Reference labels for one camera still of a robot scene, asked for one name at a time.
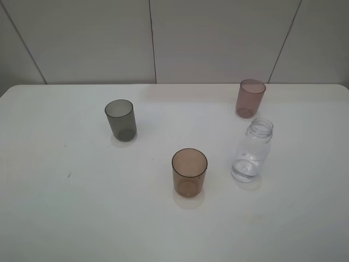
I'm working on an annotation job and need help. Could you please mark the brown translucent plastic cup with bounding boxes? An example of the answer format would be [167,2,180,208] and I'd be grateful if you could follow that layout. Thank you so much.
[171,148,208,198]

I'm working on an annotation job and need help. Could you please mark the pink translucent plastic cup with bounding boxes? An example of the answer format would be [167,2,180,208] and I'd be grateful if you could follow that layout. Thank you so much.
[236,79,266,118]

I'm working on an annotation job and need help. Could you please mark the grey translucent plastic cup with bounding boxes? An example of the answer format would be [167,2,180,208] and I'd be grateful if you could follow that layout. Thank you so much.
[105,99,137,142]

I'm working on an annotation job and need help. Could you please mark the clear plastic water bottle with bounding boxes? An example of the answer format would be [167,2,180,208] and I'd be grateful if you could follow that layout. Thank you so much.
[231,118,274,183]

